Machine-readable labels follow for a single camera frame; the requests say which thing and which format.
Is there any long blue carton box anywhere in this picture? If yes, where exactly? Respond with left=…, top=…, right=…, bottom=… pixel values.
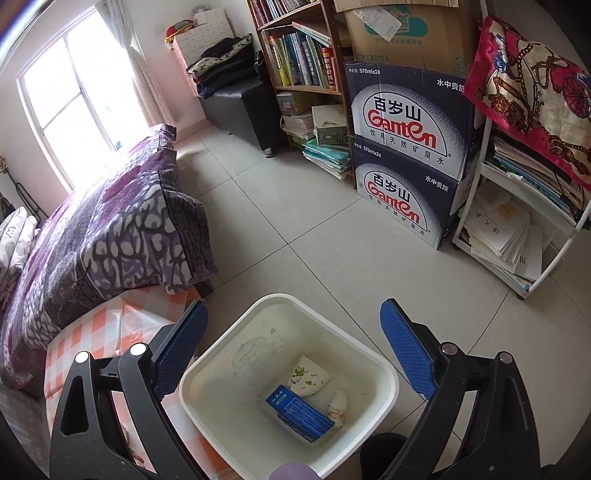
left=264, top=385, right=335, bottom=443

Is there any white plastic bag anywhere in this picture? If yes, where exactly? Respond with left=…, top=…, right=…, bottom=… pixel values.
left=327, top=390, right=349, bottom=429

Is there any white plastic trash bin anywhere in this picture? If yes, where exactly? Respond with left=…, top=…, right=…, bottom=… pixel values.
left=179, top=294, right=400, bottom=479

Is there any person's right hand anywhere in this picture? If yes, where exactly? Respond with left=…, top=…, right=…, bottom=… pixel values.
left=269, top=462, right=322, bottom=480

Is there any orange checkered tablecloth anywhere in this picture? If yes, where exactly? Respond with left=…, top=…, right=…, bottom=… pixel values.
left=44, top=286, right=238, bottom=479

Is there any purple patterned bed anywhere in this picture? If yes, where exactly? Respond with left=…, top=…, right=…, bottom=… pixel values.
left=1, top=124, right=218, bottom=389

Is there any lower Ganten water carton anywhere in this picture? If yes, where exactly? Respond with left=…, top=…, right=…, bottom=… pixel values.
left=352, top=135, right=475, bottom=249

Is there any ganten water carton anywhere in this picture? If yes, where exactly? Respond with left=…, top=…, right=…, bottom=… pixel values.
left=345, top=62, right=484, bottom=181
left=352, top=135, right=475, bottom=249

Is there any white shelf with papers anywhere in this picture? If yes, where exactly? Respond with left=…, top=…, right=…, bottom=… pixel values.
left=451, top=119, right=590, bottom=300

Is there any folded floral quilt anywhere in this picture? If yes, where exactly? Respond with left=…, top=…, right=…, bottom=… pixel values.
left=0, top=207, right=38, bottom=301

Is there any black coat stand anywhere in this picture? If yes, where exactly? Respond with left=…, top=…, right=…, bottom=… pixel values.
left=0, top=157, right=48, bottom=223

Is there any upper Ganten water carton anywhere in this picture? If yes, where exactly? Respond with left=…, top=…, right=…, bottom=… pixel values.
left=345, top=62, right=484, bottom=181

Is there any white curtain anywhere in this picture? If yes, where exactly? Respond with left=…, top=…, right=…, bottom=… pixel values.
left=94, top=0, right=176, bottom=126

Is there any black storage bench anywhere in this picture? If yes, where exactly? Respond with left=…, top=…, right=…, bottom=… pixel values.
left=200, top=79, right=287, bottom=157

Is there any red patterned cloth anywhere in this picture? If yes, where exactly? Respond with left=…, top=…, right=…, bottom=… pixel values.
left=464, top=16, right=590, bottom=189

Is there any bright window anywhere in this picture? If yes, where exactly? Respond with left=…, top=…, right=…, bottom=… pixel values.
left=18, top=7, right=148, bottom=191

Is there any pile of dark clothes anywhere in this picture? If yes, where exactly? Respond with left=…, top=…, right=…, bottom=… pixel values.
left=186, top=34, right=257, bottom=99

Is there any brown cardboard box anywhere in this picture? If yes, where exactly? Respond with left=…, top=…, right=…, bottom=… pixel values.
left=335, top=0, right=482, bottom=78

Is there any wooden bookshelf with books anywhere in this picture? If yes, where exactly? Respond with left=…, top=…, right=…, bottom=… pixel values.
left=247, top=0, right=353, bottom=180

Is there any pink white drawer cabinet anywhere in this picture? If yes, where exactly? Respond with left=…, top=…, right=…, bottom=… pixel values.
left=172, top=9, right=235, bottom=70

